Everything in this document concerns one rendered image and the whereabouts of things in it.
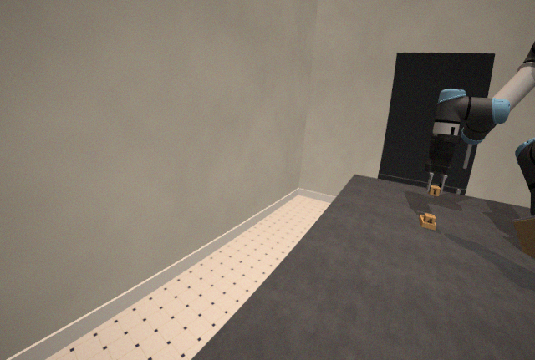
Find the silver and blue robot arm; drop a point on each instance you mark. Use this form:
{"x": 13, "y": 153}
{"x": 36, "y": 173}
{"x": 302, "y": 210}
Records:
{"x": 453, "y": 105}

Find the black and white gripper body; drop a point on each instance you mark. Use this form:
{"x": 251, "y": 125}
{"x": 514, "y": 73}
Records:
{"x": 442, "y": 147}

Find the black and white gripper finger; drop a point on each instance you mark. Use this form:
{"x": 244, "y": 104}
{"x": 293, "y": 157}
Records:
{"x": 442, "y": 182}
{"x": 429, "y": 181}

